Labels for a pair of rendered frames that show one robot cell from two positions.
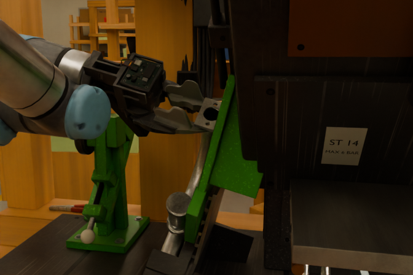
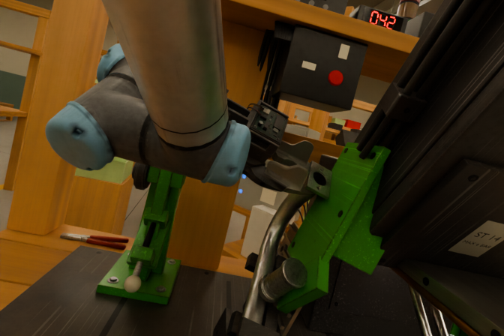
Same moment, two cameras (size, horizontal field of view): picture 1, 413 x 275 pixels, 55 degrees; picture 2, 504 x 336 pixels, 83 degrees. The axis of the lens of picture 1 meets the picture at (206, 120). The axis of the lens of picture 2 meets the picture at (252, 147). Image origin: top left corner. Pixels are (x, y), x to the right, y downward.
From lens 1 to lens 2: 32 cm
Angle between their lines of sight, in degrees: 19
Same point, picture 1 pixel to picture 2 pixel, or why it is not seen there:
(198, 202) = (325, 275)
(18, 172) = (33, 191)
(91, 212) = (142, 256)
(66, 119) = (218, 158)
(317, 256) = not seen: outside the picture
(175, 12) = (249, 74)
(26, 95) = (202, 118)
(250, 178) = (371, 253)
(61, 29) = not seen: hidden behind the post
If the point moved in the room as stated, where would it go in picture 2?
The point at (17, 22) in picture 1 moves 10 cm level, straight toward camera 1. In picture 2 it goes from (82, 37) to (91, 32)
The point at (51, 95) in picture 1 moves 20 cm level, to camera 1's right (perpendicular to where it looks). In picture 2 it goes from (220, 125) to (387, 166)
